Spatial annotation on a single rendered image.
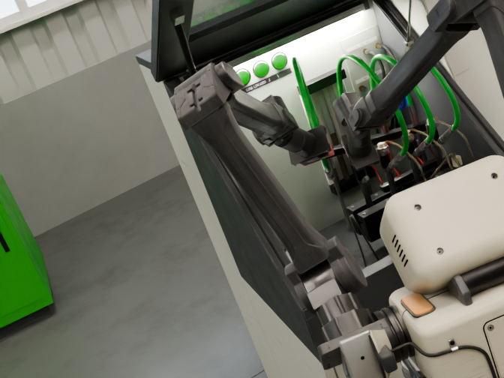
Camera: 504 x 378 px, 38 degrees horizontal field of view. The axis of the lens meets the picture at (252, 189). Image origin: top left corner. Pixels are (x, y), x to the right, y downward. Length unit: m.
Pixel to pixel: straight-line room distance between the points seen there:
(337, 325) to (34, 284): 3.35
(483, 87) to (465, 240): 1.10
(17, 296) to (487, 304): 3.56
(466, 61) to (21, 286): 2.99
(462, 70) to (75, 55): 3.94
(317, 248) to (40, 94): 4.55
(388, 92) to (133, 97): 4.26
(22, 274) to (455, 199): 3.48
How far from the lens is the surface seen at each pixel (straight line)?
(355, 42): 2.24
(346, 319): 1.17
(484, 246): 1.11
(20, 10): 5.56
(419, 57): 1.56
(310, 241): 1.20
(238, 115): 1.33
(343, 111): 1.80
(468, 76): 2.14
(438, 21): 1.47
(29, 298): 4.42
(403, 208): 1.11
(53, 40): 5.63
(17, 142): 5.65
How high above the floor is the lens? 1.88
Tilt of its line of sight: 22 degrees down
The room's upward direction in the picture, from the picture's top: 21 degrees counter-clockwise
